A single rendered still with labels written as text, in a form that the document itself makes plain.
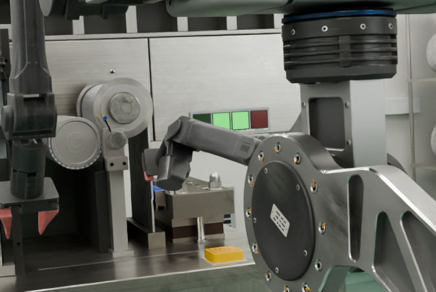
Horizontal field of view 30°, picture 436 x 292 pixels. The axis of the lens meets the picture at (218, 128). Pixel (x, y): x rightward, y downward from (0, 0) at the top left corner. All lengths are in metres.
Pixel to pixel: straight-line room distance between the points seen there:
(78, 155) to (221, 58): 0.63
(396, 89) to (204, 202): 3.47
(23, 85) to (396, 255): 0.76
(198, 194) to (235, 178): 2.91
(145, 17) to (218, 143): 0.96
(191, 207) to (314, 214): 1.14
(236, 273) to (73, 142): 0.51
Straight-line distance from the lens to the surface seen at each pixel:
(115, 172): 1.95
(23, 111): 1.36
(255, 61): 2.45
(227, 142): 1.51
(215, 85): 2.40
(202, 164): 4.85
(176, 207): 2.01
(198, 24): 2.48
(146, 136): 2.02
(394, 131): 5.38
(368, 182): 0.80
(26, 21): 1.36
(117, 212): 1.96
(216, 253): 1.81
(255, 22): 2.54
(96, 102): 1.98
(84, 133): 1.98
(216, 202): 2.03
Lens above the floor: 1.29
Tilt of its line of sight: 3 degrees down
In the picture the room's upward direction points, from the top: 3 degrees counter-clockwise
